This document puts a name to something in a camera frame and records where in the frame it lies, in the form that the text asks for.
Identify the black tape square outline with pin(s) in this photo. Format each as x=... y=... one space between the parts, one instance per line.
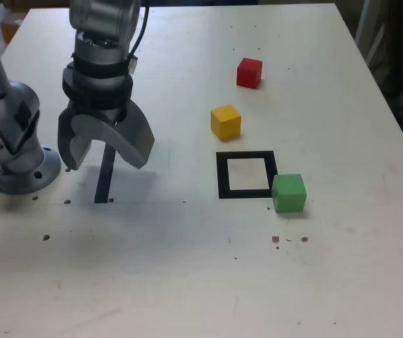
x=222 y=176

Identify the green cube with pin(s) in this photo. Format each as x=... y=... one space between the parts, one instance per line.
x=288 y=193

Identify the brown cardboard box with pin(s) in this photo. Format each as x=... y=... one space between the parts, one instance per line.
x=10 y=31

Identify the yellow cube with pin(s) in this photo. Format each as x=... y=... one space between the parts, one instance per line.
x=225 y=123

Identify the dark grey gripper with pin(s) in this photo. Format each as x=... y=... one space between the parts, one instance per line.
x=111 y=112

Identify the red cube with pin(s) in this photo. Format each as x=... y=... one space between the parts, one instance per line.
x=248 y=74

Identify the black tape strip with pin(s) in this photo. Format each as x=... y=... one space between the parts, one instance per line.
x=103 y=179

